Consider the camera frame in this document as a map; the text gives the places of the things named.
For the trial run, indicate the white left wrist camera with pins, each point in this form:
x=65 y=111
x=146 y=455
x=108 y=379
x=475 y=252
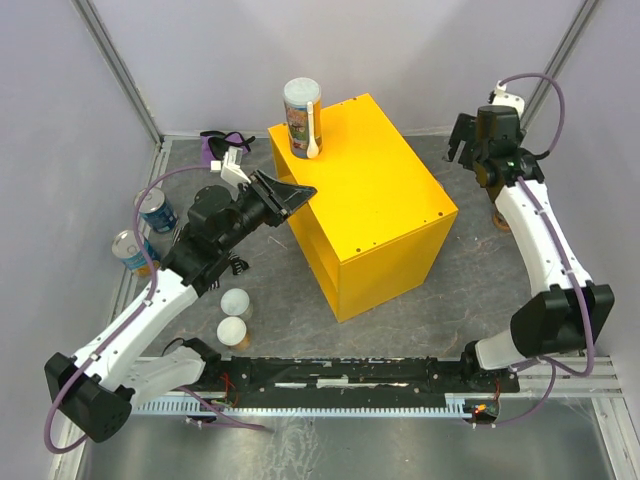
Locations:
x=229 y=168

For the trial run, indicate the black white striped cloth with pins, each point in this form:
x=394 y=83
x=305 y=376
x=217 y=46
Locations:
x=200 y=266

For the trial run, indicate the yellow cabinet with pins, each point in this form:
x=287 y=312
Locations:
x=379 y=217

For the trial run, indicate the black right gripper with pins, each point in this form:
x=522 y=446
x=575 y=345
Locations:
x=463 y=136

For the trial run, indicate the blue tin can upper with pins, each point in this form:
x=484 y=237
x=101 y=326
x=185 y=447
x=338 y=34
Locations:
x=156 y=210

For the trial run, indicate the blue yellow tin can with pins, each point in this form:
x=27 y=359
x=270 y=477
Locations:
x=126 y=249

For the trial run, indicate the tall porridge can with spoon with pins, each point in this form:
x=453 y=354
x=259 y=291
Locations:
x=302 y=102

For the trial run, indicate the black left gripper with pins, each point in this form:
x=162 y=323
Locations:
x=271 y=201

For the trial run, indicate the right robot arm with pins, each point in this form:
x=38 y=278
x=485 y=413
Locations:
x=567 y=310

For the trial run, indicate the purple black pouch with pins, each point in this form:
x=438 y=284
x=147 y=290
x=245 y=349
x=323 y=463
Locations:
x=215 y=143

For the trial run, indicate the clear jar orange contents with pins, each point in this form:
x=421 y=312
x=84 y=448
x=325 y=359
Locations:
x=233 y=333

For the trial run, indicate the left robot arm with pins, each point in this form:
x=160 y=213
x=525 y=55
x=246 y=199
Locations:
x=98 y=387

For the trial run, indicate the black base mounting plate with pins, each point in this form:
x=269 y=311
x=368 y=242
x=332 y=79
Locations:
x=327 y=383

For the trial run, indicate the clear jar upper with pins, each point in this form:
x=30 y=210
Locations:
x=236 y=302

